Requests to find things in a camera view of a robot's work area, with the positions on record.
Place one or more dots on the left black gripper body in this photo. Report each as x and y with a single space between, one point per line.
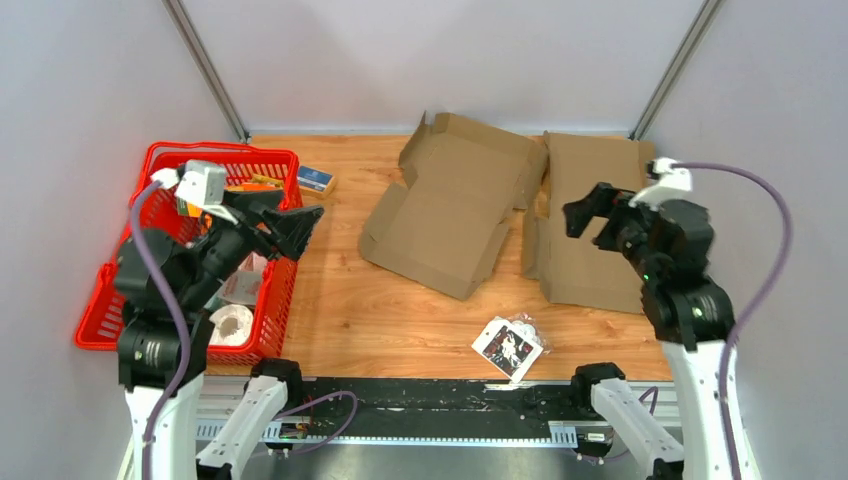
230 238

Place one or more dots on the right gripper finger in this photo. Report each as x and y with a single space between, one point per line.
578 215
602 195

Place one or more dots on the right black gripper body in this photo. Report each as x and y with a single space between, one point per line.
626 224

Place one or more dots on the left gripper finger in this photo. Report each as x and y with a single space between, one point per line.
292 230
247 200

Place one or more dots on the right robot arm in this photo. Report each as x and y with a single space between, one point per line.
692 317

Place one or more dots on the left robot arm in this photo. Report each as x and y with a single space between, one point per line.
162 348

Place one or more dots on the flat cardboard box stack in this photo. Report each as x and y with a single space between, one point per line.
574 271

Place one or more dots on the orange snack packet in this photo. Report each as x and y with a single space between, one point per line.
262 183

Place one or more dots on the red plastic shopping basket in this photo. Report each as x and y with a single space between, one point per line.
123 278

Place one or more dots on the pink packaged item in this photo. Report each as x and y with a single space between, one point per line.
243 286

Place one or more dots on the white tape roll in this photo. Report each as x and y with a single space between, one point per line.
232 325

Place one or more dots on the plastic bag with printed card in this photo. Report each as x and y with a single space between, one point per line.
512 344

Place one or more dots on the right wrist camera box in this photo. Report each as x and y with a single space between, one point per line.
670 181

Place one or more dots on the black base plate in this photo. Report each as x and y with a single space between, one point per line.
450 408

